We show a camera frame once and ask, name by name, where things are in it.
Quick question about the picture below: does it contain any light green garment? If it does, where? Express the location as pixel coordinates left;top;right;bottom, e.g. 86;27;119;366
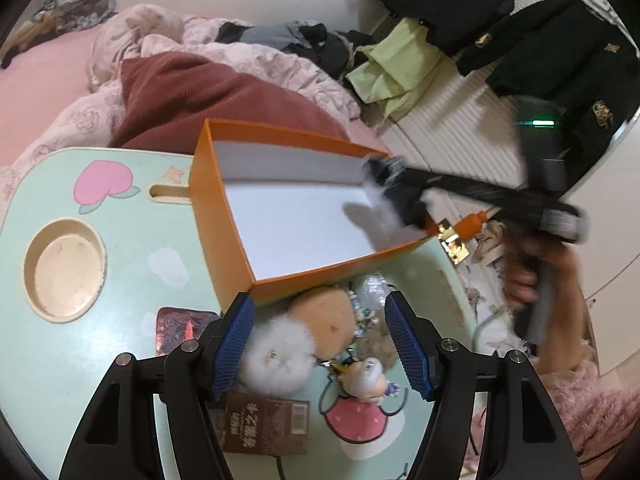
346;18;446;122

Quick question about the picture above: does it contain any gold phone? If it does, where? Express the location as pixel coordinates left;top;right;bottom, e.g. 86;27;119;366
437;219;470;266

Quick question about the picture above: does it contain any hanging black jacket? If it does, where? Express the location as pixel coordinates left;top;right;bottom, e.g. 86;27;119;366
381;0;639;181

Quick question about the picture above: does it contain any tan plush toy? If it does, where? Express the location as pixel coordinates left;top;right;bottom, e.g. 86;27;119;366
288;287;357;361

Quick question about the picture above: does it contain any patterned clothes heap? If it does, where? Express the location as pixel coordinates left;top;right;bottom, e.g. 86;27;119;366
1;0;116;70

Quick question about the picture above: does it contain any small doll keychain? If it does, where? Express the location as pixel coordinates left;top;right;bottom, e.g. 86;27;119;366
330;358;400;404

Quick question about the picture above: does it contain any orange cardboard box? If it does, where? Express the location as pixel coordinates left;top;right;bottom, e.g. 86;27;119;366
189;119;427;308

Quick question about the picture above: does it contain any white fluffy pompom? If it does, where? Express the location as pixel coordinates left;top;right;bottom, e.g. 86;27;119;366
239;314;316;396

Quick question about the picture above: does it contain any maroon pillow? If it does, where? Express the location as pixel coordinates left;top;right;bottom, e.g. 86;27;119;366
108;52;347;155

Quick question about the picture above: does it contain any person's right hand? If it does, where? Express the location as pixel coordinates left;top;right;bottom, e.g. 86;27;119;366
503;232;585;316

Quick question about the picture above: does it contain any dark clothes pile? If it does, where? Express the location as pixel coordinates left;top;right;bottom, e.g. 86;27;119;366
216;22;374;80

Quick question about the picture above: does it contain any brown answer card box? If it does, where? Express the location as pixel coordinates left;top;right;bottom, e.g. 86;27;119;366
207;391;310;457

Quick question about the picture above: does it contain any red patterned card box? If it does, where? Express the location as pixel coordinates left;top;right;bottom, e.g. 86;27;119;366
155;307;219;356

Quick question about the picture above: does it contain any orange bottle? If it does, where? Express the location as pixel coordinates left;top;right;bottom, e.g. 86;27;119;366
454;210;488;242

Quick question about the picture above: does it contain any pink floral duvet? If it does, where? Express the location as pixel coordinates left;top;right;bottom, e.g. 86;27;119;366
1;4;360;200

